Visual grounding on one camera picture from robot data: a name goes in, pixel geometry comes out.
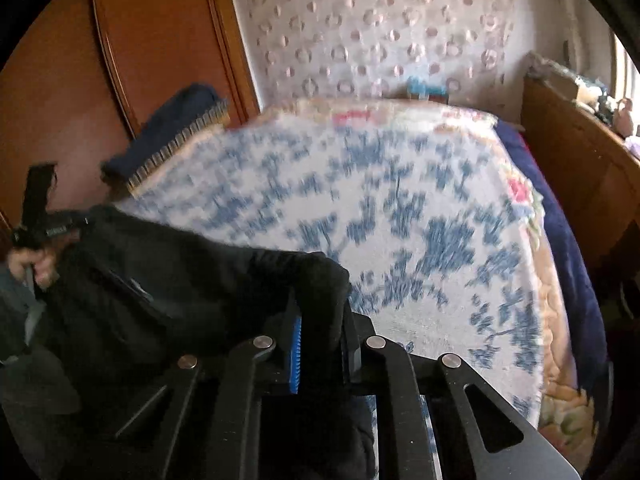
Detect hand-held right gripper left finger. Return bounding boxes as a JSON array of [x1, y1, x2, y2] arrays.
[[65, 310, 303, 480]]

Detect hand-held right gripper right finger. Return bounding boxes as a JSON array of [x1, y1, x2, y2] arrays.
[[345, 310, 581, 480]]

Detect black printed t-shirt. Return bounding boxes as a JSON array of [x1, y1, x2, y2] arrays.
[[30, 205, 376, 480]]

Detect person's left forearm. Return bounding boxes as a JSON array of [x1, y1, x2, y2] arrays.
[[0, 265, 46, 356]]

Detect navy blue folded clothes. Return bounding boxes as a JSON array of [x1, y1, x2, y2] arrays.
[[100, 84, 223, 181]]

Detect person's left hand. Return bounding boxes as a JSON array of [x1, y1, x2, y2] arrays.
[[7, 247, 63, 291]]

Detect dark patterned pillow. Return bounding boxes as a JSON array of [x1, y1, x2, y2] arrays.
[[125, 99, 232, 197]]

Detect floral bed quilt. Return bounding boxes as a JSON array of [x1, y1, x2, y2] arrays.
[[112, 97, 601, 466]]

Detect wooden slatted wardrobe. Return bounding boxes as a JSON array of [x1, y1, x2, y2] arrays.
[[0, 0, 261, 241]]

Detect navy blue blanket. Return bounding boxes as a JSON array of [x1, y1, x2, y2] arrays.
[[495, 120, 608, 396]]

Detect cardboard box with blue contents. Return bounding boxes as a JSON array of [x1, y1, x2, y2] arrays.
[[406, 76, 451, 103]]

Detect wooden cabinet counter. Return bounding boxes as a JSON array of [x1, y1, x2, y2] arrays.
[[520, 75, 640, 281]]

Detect pink bottle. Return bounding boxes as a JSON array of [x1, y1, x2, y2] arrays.
[[614, 99, 636, 136]]

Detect window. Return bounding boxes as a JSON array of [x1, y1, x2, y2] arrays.
[[612, 30, 640, 111]]

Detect circle patterned wall curtain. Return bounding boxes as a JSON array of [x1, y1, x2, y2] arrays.
[[227, 0, 576, 121]]

